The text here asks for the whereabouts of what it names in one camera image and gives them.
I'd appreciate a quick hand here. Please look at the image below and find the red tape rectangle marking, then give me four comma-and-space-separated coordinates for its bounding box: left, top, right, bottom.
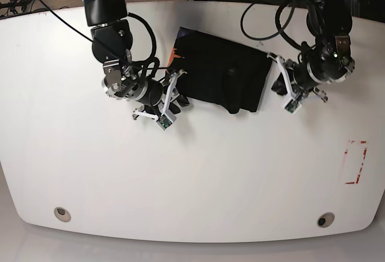
341, 140, 368, 185

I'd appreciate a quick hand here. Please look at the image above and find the right table cable grommet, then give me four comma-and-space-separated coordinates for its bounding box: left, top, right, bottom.
317, 212, 335, 228

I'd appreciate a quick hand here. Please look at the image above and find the left table cable grommet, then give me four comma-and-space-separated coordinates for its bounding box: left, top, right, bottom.
54, 207, 71, 223

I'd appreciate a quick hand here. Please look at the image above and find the table cable grommet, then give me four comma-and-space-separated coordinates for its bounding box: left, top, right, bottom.
54, 207, 71, 223
317, 212, 335, 228

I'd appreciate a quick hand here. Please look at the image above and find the black printed T-shirt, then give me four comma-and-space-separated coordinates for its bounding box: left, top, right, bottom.
170, 27, 273, 114

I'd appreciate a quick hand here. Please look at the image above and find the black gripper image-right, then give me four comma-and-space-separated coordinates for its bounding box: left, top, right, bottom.
271, 34, 355, 96

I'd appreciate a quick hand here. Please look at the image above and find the black looped cable image-right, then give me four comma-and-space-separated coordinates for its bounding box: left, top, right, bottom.
239, 0, 304, 50

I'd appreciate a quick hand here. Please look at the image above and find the silver black gripper image-left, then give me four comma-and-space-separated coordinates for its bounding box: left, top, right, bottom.
102, 60, 190, 114

